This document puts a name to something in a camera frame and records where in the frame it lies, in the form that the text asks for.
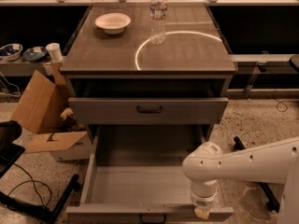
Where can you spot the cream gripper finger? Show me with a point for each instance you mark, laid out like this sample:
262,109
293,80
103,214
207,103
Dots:
201,213

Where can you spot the grey top drawer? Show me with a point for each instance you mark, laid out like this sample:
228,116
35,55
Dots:
148,111

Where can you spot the blue patterned bowl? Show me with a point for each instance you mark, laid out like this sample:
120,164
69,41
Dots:
35,54
11,52

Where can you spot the white paper cup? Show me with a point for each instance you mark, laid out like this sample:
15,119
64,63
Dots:
54,51

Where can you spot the blue patterned bowl left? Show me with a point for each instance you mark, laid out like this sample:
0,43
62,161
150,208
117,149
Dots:
11,52

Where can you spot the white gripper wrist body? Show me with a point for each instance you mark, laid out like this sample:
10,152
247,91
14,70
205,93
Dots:
204,202

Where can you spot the stuffed toy in box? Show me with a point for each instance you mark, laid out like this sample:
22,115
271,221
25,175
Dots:
67,117

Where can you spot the blue patterned bowl right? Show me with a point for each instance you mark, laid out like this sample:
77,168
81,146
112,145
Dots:
35,54

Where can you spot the open cardboard box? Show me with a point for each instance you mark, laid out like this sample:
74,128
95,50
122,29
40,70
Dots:
39,110

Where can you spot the black stand left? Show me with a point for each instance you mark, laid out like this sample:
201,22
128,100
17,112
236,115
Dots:
9,153

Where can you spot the grey drawer cabinet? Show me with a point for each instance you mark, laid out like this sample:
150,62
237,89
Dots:
191,63

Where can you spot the metal shelf rail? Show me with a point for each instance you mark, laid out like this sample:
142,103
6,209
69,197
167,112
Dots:
272,60

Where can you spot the white bowl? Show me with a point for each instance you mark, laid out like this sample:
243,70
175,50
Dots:
113,23

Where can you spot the clear plastic water bottle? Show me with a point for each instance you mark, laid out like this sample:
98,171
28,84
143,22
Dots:
157,13

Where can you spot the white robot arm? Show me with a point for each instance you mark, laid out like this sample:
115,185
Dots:
272,163

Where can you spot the grey drawer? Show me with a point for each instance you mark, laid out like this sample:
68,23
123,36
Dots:
148,111
134,176

